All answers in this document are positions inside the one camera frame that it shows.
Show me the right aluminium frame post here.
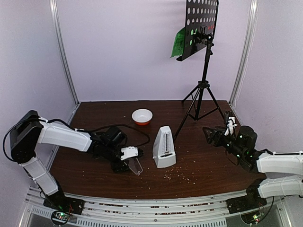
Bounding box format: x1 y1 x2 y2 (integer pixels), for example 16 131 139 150
229 0 259 108

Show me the black music stand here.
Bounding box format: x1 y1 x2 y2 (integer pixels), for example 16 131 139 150
173 0 224 140

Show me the white metronome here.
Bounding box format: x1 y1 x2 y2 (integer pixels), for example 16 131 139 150
152 126 176 168

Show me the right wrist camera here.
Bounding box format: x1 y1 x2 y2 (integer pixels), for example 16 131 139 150
224 111 237 136

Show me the right round circuit board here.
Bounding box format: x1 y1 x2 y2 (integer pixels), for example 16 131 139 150
241 210 267 225

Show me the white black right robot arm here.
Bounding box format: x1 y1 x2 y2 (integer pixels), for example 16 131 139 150
203 126 303 214

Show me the green sheet booklet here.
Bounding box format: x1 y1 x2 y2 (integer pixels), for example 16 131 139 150
170 27 185 58

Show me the left aluminium frame post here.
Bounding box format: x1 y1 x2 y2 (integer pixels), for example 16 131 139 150
49 0 80 106

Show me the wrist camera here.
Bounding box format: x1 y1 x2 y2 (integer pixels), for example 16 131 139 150
120 146 143 160
224 111 237 136

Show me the aluminium frame post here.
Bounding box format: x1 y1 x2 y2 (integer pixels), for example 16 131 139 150
229 0 259 108
49 0 80 106

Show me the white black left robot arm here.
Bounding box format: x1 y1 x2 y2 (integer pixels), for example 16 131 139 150
4 110 139 214

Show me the left round circuit board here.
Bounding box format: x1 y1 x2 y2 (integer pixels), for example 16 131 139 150
51 210 71 226

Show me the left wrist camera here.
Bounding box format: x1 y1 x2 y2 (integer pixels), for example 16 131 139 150
120 146 143 160

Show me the clear metronome cover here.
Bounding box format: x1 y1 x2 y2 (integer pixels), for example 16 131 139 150
128 157 143 175

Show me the round circuit board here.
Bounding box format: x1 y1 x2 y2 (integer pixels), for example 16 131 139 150
241 210 267 225
51 210 71 226

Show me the black braided left cable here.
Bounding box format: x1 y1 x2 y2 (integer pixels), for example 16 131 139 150
92 124 151 146

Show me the white orange bowl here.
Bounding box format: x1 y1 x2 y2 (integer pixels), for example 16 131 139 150
132 109 153 126

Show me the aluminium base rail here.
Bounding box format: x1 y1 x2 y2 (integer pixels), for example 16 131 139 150
17 187 294 227

